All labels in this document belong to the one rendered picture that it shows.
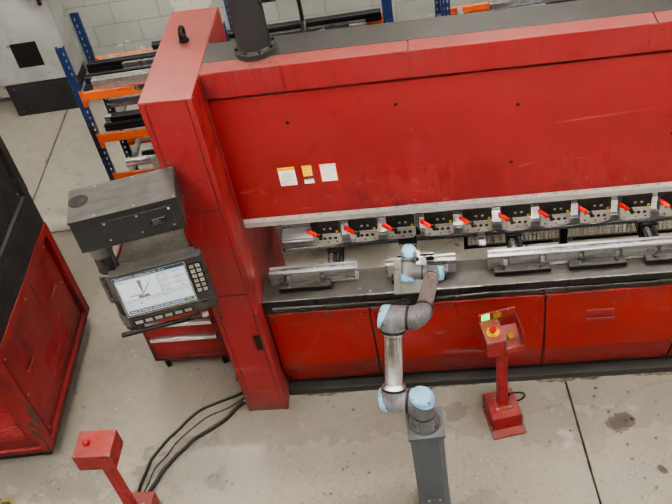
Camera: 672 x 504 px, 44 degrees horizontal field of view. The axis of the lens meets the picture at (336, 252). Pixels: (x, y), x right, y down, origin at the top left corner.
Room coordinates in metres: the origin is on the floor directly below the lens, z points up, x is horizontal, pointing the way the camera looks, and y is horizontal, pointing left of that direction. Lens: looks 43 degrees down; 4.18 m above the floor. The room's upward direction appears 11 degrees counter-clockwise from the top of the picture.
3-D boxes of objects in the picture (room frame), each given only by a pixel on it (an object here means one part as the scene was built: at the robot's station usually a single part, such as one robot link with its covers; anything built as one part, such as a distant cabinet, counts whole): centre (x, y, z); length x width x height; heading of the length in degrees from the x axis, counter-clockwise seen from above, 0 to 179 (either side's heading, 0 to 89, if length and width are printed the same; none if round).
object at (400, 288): (3.15, -0.37, 1.00); 0.26 x 0.18 x 0.01; 170
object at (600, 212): (3.13, -1.35, 1.26); 0.15 x 0.09 x 0.17; 80
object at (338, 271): (3.39, 0.15, 0.92); 0.50 x 0.06 x 0.10; 80
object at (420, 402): (2.36, -0.25, 0.94); 0.13 x 0.12 x 0.14; 70
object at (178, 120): (3.63, 0.54, 1.15); 0.85 x 0.25 x 2.30; 170
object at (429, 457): (2.36, -0.26, 0.39); 0.18 x 0.18 x 0.77; 84
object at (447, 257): (3.29, -0.45, 0.92); 0.39 x 0.06 x 0.10; 80
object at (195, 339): (3.89, 1.03, 0.50); 0.50 x 0.50 x 1.00; 80
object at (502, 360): (2.84, -0.78, 0.39); 0.05 x 0.05 x 0.54; 1
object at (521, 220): (3.20, -0.96, 1.26); 0.15 x 0.09 x 0.17; 80
